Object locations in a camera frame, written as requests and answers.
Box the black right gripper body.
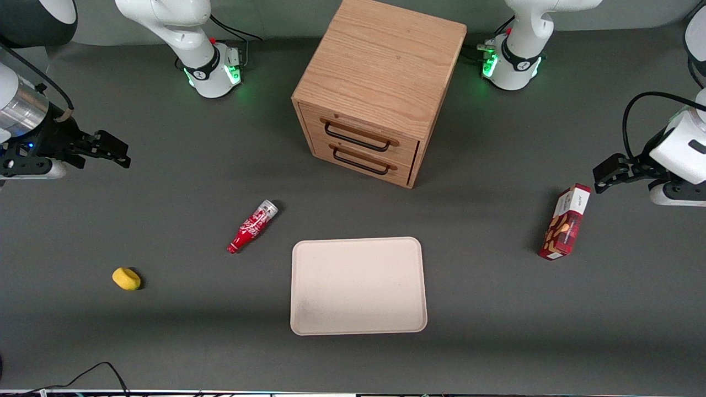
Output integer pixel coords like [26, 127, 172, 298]
[4, 106, 87, 167]

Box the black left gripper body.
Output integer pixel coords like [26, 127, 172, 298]
[632, 130, 671, 183]

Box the red coke bottle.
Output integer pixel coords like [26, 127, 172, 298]
[227, 200, 279, 255]

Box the beige rectangular tray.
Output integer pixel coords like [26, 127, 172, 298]
[290, 237, 429, 336]

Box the red plaid cookie box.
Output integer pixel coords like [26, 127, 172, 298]
[538, 183, 592, 261]

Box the yellow sponge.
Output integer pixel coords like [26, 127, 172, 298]
[112, 267, 142, 292]

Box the wooden drawer front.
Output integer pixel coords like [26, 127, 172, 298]
[309, 133, 415, 186]
[301, 104, 421, 166]

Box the oak wooden drawer cabinet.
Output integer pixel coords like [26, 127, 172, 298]
[291, 0, 468, 190]

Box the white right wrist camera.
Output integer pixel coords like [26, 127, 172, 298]
[0, 157, 67, 180]

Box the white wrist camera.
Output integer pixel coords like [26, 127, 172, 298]
[0, 157, 67, 180]
[650, 181, 706, 208]

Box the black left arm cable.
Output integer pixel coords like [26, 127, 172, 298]
[622, 91, 706, 163]

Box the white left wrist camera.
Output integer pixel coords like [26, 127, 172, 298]
[650, 181, 706, 208]

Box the black right base cable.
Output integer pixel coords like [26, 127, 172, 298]
[208, 14, 263, 68]

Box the black base cable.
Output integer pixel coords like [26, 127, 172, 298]
[463, 17, 517, 61]
[208, 14, 263, 68]

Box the black left base cable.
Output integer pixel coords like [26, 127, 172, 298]
[463, 17, 517, 61]

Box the black loose table cable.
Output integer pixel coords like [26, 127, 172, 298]
[0, 361, 131, 397]

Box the black metal drawer handle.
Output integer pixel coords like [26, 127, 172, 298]
[332, 145, 391, 176]
[324, 121, 393, 153]

